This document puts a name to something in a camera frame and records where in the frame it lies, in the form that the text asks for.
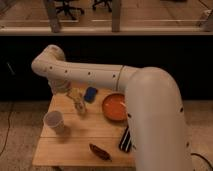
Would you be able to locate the grey metal post centre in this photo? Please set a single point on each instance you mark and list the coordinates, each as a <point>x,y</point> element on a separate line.
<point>116,7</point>

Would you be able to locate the blue sponge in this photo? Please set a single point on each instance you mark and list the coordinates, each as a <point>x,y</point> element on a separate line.
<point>90,94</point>

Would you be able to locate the left black office chair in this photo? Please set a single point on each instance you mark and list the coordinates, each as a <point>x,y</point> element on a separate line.
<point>66,8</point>

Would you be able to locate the grey metal post left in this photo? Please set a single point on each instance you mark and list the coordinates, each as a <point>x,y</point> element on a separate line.
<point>52,16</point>

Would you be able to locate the dark red chili pepper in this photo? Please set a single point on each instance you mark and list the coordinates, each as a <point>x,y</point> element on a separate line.
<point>99,152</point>

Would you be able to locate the white ceramic cup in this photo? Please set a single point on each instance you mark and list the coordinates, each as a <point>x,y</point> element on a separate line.
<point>54,120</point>

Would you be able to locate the orange round plate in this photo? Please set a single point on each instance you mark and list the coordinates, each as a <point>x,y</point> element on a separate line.
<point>114,108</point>

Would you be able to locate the wooden table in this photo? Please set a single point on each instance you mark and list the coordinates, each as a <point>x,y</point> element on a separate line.
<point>71,148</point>

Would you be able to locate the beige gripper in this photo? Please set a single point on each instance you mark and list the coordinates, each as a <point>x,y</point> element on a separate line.
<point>73,93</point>

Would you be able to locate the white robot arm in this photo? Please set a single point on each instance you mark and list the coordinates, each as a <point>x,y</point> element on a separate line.
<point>153,101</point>

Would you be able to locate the small clear plastic bottle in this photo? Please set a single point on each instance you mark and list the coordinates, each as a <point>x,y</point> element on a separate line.
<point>80,104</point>

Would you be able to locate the grey metal post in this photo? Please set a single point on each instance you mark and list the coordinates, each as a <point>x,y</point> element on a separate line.
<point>52,16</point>
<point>116,7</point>

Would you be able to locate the black white striped case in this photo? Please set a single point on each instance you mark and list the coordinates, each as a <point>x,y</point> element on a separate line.
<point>125,142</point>

